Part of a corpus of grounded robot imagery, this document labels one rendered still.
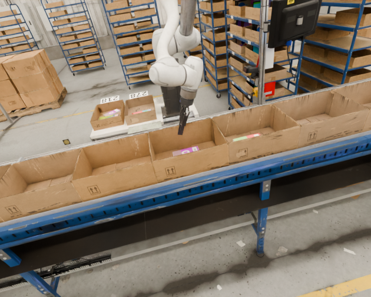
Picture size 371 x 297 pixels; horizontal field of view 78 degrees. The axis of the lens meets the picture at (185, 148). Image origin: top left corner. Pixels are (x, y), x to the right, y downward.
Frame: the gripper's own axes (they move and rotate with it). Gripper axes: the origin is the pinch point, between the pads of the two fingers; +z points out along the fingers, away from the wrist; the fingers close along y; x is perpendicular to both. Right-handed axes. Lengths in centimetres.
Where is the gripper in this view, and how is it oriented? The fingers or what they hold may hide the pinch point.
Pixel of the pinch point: (181, 129)
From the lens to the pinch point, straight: 137.1
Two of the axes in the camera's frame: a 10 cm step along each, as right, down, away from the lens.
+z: -1.9, 8.3, 5.2
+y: -2.0, -5.5, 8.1
